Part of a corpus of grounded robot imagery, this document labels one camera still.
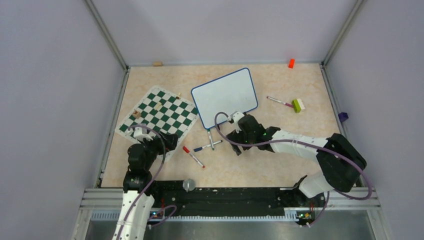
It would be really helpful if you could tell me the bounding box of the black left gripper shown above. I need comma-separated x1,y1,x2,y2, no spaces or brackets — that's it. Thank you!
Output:
138,129,179,170

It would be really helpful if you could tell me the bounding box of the blue marker pen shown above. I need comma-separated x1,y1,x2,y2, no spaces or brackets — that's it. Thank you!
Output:
193,139,223,152

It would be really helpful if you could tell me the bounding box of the blue framed whiteboard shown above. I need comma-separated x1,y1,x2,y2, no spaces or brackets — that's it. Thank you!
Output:
191,67,259,130

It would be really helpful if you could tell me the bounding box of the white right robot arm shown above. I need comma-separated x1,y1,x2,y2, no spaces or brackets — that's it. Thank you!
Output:
225,112,367,206

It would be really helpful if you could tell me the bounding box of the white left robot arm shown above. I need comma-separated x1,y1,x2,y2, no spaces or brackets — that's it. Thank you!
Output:
112,132,179,240

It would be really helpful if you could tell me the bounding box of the red cap marker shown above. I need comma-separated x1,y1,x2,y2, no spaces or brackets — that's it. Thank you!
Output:
182,146,205,169

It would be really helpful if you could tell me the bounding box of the green white chessboard mat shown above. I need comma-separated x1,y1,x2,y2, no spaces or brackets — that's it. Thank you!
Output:
115,85,199,162

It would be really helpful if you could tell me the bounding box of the light wooden chess piece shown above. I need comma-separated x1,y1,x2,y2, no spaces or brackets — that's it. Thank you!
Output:
154,102,163,111

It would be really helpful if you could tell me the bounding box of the green cap marker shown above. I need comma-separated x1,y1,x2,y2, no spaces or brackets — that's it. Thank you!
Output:
207,129,215,151

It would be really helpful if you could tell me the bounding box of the brown wooden chess piece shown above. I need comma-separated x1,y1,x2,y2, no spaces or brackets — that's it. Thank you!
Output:
132,110,141,119

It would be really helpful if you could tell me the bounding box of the grey round knob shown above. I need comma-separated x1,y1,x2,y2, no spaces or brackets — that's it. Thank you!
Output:
182,178,196,192

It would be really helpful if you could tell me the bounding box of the purple cap marker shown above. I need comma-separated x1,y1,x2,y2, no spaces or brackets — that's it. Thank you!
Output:
266,96,294,108

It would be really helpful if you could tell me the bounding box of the green white toy brick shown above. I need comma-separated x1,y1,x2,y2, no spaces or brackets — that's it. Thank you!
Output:
292,98,306,113

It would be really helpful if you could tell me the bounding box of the wooden cork piece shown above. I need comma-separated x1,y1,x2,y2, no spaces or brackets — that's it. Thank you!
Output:
152,61,163,67

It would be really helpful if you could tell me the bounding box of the orange toy block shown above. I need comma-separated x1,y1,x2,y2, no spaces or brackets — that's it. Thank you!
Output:
288,58,296,69

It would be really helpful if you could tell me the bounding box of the purple toy block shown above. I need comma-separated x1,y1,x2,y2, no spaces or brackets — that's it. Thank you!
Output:
338,112,349,123

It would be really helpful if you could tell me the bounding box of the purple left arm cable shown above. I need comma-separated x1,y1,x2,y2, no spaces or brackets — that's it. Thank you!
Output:
114,124,178,240

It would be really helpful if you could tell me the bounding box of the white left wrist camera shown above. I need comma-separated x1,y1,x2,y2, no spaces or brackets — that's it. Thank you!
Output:
125,127,153,142

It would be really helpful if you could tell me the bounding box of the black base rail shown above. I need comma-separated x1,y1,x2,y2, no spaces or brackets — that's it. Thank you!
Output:
145,180,325,217

